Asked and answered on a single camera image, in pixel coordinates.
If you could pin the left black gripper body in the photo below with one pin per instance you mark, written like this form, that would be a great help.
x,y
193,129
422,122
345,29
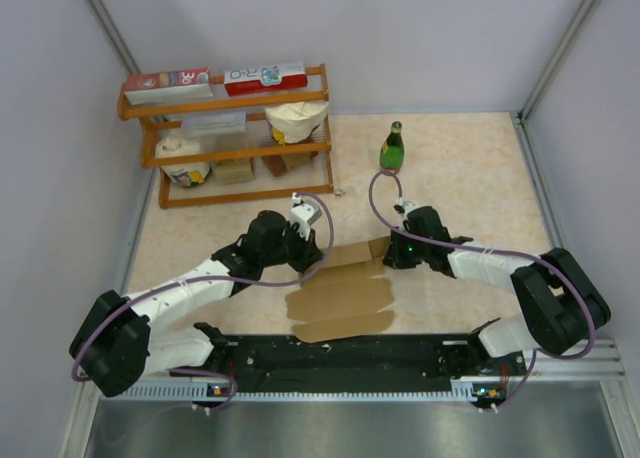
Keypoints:
x,y
298,248

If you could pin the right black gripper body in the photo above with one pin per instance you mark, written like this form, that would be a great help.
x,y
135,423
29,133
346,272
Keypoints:
x,y
408,251

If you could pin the brown cardboard box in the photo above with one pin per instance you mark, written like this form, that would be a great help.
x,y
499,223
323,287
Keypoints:
x,y
349,297

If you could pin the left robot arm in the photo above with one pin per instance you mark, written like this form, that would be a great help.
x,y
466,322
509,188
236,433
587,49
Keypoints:
x,y
124,338

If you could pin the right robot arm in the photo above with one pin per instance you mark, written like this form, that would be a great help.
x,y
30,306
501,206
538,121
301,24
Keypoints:
x,y
559,304

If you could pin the clear plastic box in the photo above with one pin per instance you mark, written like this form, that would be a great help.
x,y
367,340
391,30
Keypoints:
x,y
215,124

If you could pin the brown block on shelf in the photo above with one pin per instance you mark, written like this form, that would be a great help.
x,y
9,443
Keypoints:
x,y
279,165

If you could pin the green glass bottle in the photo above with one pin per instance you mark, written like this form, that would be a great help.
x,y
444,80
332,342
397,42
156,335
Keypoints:
x,y
392,152

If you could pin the tan block on shelf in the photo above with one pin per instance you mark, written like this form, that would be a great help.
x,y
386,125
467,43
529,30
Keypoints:
x,y
233,171

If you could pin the white bag upper shelf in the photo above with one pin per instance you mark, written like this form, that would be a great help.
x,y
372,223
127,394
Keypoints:
x,y
292,123

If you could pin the red white carton right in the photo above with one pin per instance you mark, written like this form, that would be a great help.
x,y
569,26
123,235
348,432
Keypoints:
x,y
265,78

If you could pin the red white carton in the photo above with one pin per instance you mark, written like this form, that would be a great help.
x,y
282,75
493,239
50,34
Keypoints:
x,y
168,86
265,78

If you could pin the red white carton left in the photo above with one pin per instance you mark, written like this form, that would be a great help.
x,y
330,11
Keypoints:
x,y
168,86

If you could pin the orange wooden shelf rack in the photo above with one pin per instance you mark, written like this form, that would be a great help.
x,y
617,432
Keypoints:
x,y
257,143

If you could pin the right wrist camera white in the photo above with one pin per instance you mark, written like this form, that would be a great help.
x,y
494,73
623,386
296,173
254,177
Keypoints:
x,y
402,208

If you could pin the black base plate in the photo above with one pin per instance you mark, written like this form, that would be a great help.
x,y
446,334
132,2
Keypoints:
x,y
386,362

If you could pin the grey slotted cable duct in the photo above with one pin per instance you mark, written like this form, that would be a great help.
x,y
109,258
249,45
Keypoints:
x,y
206,392

